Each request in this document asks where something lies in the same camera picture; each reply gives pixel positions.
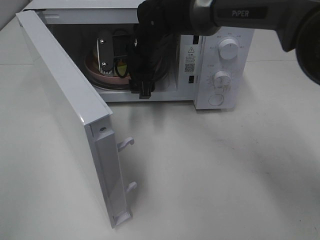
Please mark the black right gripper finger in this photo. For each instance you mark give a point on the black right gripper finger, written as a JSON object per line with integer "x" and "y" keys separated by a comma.
{"x": 143, "y": 88}

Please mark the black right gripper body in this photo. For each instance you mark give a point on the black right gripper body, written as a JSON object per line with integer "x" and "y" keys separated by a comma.
{"x": 147, "y": 59}

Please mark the pink round plate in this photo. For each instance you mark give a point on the pink round plate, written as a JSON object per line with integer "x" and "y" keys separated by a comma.
{"x": 91, "y": 66}

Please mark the white microwave door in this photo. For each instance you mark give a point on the white microwave door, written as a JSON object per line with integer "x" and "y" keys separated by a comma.
{"x": 83, "y": 117}

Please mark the round white door button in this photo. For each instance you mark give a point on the round white door button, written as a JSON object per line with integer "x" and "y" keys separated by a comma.
{"x": 216, "y": 100}

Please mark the white bread sandwich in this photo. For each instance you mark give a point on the white bread sandwich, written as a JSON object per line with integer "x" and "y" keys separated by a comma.
{"x": 120, "y": 68}

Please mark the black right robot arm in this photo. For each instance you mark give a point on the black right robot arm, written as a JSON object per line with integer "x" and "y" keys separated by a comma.
{"x": 296, "y": 22}

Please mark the white warning label sticker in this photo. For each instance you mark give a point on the white warning label sticker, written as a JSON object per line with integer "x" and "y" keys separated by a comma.
{"x": 191, "y": 55}

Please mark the white microwave oven body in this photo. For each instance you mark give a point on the white microwave oven body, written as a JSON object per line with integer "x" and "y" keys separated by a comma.
{"x": 75, "y": 24}

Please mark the lower white timer knob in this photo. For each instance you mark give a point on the lower white timer knob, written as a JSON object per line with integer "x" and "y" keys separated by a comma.
{"x": 221, "y": 79}

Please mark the upper white power knob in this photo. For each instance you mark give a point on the upper white power knob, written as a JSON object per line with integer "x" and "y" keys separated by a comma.
{"x": 228, "y": 48}

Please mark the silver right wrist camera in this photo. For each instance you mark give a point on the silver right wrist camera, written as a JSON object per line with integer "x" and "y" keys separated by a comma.
{"x": 105, "y": 52}

